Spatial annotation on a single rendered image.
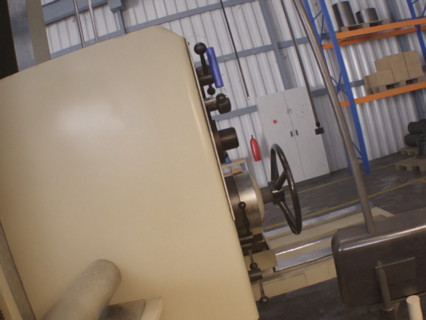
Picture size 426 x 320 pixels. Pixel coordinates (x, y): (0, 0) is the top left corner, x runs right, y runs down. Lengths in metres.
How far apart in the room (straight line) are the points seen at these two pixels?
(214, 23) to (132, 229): 8.42
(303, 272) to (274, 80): 7.17
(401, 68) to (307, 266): 6.92
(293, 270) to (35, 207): 1.61
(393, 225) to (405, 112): 9.26
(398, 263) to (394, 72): 7.85
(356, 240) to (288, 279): 1.39
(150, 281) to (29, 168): 0.45
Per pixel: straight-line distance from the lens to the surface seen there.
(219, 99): 1.16
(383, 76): 8.54
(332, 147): 9.33
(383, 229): 0.91
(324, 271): 2.31
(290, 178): 1.36
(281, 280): 2.26
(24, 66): 1.61
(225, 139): 1.23
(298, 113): 8.50
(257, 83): 9.03
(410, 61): 8.92
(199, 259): 1.02
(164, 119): 0.97
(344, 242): 0.90
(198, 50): 1.02
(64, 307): 0.79
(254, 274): 1.20
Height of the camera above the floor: 1.59
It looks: 4 degrees down
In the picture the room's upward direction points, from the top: 15 degrees counter-clockwise
